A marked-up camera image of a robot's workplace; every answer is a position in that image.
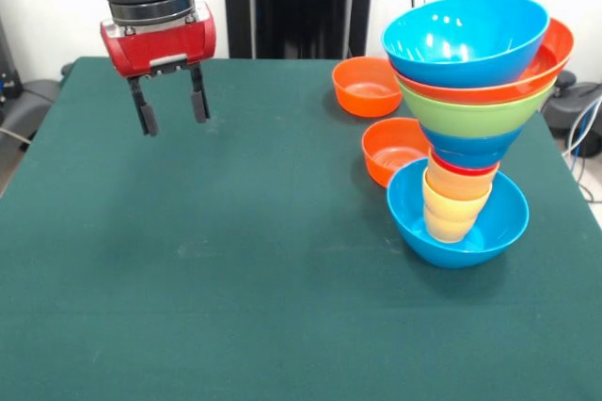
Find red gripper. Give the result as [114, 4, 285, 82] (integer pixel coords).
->
[99, 1, 218, 137]

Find orange bowl with ringed bottom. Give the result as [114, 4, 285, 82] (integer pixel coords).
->
[361, 117, 433, 189]

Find large blue bowl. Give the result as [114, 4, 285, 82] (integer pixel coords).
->
[380, 0, 551, 89]
[386, 156, 531, 270]

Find red cup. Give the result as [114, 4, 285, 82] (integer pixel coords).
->
[429, 149, 501, 177]

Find stack of yellow cups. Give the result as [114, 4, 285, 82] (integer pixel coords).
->
[421, 169, 494, 244]

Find green bowl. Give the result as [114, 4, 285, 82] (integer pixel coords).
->
[398, 83, 556, 140]

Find small dark blue bowl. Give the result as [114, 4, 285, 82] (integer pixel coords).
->
[420, 123, 523, 169]

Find large orange bowl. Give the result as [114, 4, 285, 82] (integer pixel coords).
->
[393, 17, 576, 106]

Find dark green tablecloth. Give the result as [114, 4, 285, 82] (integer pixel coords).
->
[0, 56, 602, 401]

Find small plain orange bowl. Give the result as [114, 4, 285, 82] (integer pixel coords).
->
[331, 56, 404, 119]

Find white and blue cables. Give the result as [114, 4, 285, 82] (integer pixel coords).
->
[562, 94, 602, 204]

